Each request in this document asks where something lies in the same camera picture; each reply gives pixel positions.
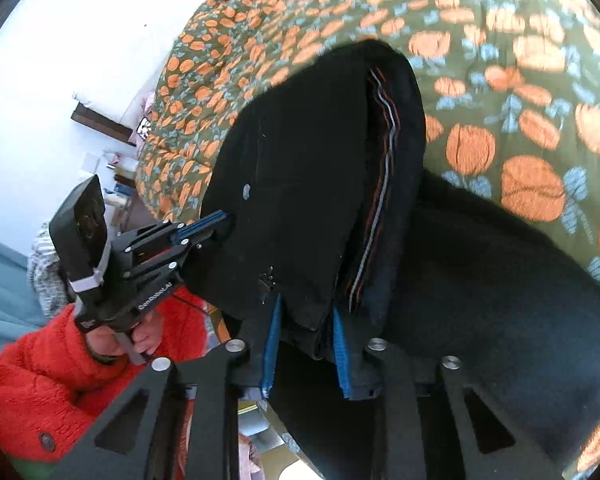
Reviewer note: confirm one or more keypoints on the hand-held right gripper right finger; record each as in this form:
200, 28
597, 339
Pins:
342, 360

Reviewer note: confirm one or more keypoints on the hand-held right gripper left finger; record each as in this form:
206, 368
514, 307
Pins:
271, 355

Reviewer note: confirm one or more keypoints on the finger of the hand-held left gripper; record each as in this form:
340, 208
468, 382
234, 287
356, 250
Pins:
170, 260
200, 225

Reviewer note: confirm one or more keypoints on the black pants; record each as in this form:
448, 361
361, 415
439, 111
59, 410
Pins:
305, 185

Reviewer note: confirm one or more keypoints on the person's left hand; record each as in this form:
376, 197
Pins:
150, 335

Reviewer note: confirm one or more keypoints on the grey knitted cloth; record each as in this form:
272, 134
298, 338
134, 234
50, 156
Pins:
45, 270

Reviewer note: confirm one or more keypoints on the grey-blue cloth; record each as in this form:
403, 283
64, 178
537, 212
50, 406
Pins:
256, 427

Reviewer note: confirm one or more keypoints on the teal sheet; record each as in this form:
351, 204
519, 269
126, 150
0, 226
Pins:
5, 285

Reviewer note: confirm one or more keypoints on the dark wooden ledge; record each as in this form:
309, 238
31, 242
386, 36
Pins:
100, 122

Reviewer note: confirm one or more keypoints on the red fleece jacket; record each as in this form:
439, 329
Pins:
10, 410

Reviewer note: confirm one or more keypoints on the green floral blanket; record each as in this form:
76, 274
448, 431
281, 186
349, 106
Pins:
480, 60

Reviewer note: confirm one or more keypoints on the white wall socket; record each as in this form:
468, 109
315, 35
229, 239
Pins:
90, 162

